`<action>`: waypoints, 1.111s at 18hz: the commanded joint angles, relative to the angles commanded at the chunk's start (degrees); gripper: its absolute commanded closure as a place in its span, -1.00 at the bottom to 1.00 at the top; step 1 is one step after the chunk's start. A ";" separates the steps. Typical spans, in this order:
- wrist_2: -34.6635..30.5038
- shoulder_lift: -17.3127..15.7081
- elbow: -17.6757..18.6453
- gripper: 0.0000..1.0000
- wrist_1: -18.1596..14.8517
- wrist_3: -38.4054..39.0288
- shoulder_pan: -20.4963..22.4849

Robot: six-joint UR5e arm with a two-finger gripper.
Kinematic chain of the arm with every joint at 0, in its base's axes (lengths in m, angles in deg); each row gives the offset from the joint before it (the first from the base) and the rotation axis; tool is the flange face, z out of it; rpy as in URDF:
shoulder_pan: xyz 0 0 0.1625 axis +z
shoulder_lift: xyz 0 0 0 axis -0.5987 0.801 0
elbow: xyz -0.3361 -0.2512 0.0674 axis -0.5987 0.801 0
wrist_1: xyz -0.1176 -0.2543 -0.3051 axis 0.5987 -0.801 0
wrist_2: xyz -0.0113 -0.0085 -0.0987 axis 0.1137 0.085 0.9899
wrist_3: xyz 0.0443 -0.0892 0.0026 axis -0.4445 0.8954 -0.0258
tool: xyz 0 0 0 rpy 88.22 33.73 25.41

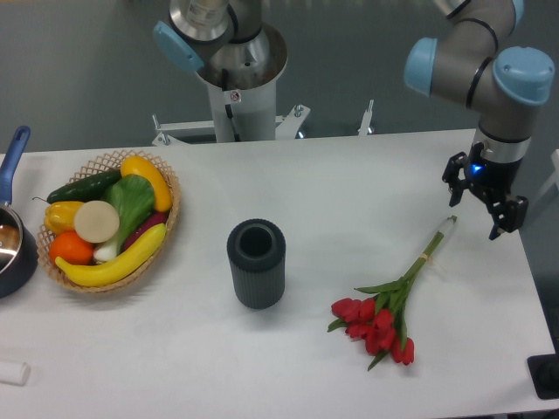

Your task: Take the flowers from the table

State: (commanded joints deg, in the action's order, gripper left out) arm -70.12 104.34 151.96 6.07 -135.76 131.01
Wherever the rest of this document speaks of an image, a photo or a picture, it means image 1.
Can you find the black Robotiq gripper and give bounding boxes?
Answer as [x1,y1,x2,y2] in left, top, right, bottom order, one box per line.
[442,142,528,240]

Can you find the red tulip bouquet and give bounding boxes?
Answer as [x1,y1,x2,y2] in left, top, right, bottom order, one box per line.
[327,215,458,370]

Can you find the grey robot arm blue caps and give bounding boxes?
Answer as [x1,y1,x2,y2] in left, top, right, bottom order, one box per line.
[153,1,555,238]

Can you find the black device at right edge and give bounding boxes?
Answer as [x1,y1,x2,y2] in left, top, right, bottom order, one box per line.
[527,354,558,400]

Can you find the dark grey ribbed vase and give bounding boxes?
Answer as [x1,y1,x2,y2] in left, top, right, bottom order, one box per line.
[226,218,286,310]

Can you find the purple eggplant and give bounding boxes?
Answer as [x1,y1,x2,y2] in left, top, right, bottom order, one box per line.
[121,212,168,251]

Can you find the yellow squash at top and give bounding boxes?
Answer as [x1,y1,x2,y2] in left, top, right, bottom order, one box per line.
[121,155,172,212]

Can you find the green bok choy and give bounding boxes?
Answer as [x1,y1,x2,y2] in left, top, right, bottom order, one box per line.
[93,175,155,264]

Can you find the long yellow squash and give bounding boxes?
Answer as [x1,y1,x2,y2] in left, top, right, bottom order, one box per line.
[55,223,167,287]

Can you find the beige round disc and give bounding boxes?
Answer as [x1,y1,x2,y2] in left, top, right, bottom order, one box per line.
[73,201,120,244]

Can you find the dark green cucumber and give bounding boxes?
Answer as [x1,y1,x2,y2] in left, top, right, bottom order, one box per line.
[33,169,121,204]

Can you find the orange fruit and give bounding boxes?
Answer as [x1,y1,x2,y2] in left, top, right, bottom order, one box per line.
[49,231,93,265]

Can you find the yellow bell pepper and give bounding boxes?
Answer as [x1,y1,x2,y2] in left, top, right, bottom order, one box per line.
[44,201,84,235]

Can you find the white cylinder at left edge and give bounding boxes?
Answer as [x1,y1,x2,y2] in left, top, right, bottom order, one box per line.
[0,360,31,387]

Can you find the white frame at right edge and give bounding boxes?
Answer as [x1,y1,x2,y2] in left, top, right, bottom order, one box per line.
[528,149,559,218]

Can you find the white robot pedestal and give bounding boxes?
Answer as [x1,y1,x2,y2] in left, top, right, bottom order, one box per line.
[197,43,287,143]

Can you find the white metal mounting frame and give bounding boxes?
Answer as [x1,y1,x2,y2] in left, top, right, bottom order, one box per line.
[151,99,375,147]

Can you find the blue saucepan with handle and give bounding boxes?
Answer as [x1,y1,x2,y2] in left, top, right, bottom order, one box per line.
[1,126,38,298]

